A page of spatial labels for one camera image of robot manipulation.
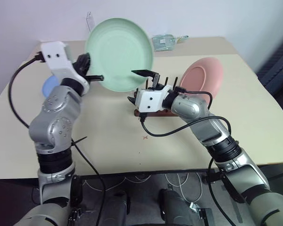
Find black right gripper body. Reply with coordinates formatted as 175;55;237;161
148;81;167;91

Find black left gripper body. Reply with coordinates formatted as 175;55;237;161
73;53;92;77

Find green plate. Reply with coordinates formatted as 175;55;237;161
84;17;155;93

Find wooden dish rack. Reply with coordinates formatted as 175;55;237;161
133;76;180;117

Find clear plastic bag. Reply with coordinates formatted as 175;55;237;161
151;34;190;52

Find blue plate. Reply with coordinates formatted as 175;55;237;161
42;75;61;98

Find pink plate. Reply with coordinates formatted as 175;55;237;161
179;57;225;98

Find black table edge clamp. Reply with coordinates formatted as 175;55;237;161
203;170;224;185

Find dark rounded robot leg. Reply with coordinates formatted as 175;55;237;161
102;190;131;226
157;188;194;226

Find dark ribbed furniture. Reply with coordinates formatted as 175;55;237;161
256;31;283;95

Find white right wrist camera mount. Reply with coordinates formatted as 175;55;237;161
135;84;173;114

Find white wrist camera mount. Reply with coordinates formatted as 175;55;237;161
135;84;173;114
40;41;90;95

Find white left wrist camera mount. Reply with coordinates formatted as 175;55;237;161
40;41;90;95

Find clear plastic wall hook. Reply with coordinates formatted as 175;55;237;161
85;11;95;32

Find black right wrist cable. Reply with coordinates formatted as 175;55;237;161
138;86;232;137

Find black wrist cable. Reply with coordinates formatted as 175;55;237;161
138;86;232;137
8;52;47;129

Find black left arm lower cable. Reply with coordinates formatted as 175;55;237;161
71;136;107;226

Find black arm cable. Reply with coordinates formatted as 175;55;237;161
71;136;107;226
207;157;238;226

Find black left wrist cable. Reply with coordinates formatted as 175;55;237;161
8;52;47;129

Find white floor cable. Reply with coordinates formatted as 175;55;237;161
164;172;204;203

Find black right arm lower cable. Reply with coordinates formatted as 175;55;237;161
207;157;238;226

